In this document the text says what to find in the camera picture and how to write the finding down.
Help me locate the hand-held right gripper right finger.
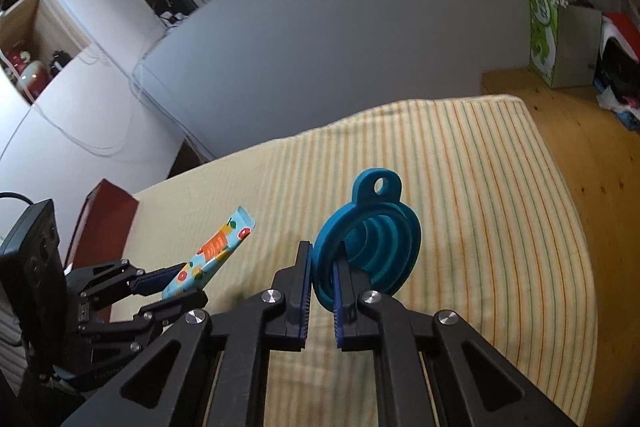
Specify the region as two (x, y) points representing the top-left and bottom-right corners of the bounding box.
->
(332, 254), (576, 427)

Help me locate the red pot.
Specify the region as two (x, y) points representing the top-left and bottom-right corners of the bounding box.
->
(16, 59), (54, 104)

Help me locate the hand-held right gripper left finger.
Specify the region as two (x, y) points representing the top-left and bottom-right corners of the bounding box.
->
(60, 239), (315, 427)

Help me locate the pile of clothes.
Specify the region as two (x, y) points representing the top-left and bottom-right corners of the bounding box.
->
(594, 12), (640, 132)

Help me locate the wooden shelf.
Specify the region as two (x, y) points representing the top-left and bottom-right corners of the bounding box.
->
(0, 0), (87, 106)

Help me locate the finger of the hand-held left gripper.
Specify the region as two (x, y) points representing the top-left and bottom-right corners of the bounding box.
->
(65, 258), (190, 308)
(77, 291), (210, 354)

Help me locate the blue silicone funnel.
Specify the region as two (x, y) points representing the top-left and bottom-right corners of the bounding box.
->
(312, 168), (422, 312)

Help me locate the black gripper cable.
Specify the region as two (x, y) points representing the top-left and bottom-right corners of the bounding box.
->
(0, 191), (37, 208)

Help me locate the white cable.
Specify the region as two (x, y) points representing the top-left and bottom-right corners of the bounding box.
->
(30, 27), (198, 158)

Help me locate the green white carton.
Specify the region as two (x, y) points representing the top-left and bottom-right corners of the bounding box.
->
(529, 0), (604, 89)

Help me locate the fruit print tube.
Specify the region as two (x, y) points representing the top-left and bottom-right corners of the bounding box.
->
(161, 206), (257, 300)

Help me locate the striped yellow blanket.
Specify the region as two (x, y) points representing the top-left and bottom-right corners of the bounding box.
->
(107, 94), (601, 427)

